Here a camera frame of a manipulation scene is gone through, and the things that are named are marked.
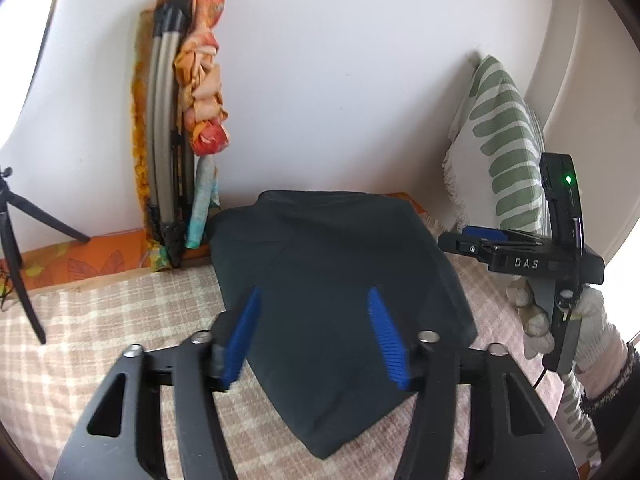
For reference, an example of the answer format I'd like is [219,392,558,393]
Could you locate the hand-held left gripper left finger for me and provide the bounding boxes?
[52,286,264,480]

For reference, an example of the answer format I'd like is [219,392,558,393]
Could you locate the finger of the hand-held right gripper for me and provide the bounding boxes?
[462,225,547,249]

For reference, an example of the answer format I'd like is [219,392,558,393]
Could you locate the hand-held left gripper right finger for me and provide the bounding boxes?
[367,287,578,480]

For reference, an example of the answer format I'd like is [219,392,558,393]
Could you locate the dark pants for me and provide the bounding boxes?
[207,190,478,460]

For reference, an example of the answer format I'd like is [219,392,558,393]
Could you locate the person's right forearm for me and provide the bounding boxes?
[575,337,640,471]

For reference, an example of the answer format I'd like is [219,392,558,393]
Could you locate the person's right hand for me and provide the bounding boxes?
[507,280,632,376]

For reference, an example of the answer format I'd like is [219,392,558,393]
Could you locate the checked beige blanket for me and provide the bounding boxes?
[0,220,566,480]

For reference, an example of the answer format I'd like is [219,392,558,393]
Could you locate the teal patterned cloth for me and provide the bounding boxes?
[185,155,221,250]

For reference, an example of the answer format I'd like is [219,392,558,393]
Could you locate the orange patterned sheet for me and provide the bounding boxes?
[0,227,216,293]

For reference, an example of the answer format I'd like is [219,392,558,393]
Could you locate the orange fringed cloth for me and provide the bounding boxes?
[129,7,155,228]

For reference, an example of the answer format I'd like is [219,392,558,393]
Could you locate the black tripod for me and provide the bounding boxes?
[0,166,92,345]

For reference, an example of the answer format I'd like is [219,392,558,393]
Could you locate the orange floral cloth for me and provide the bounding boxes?
[162,0,233,157]

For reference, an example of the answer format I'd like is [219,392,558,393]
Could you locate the folded metal chair frame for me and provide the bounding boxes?
[142,0,201,268]

